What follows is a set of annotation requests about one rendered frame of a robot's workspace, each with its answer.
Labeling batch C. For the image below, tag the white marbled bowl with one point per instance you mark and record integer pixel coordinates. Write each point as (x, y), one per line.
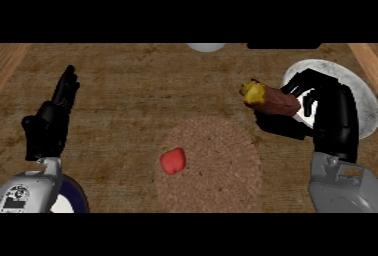
(363, 100)

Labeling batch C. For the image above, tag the red bell pepper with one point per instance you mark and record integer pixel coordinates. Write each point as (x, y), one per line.
(172, 161)

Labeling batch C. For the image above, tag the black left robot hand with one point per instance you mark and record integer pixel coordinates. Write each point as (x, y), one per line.
(46, 126)

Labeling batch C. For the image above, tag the dark blue rimmed plate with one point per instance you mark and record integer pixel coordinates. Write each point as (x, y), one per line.
(74, 196)

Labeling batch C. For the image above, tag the white round object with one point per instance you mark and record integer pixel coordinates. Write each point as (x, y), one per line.
(205, 46)

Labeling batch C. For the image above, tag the brown sweet potato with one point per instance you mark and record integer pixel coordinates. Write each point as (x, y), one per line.
(270, 98)

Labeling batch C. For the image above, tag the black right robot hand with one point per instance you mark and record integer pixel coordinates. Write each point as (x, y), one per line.
(333, 116)

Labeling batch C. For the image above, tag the brown woven oval placemat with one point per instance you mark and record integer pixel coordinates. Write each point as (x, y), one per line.
(208, 165)

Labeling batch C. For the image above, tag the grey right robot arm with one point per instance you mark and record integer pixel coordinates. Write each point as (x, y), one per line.
(341, 186)

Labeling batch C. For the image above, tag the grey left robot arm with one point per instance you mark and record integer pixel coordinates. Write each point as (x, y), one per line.
(31, 191)

